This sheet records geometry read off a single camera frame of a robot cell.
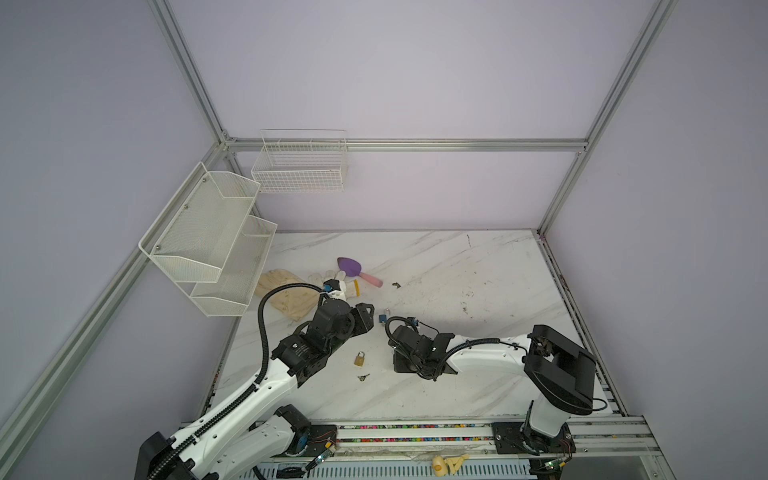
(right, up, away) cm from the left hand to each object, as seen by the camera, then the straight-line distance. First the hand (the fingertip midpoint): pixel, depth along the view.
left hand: (366, 311), depth 77 cm
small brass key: (-2, -20, +7) cm, 22 cm away
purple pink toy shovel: (-8, +10, +34) cm, 36 cm away
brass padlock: (-3, -16, +9) cm, 19 cm away
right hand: (+7, -17, +8) cm, 20 cm away
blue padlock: (+4, -6, +20) cm, 21 cm away
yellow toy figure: (+18, -34, -8) cm, 40 cm away
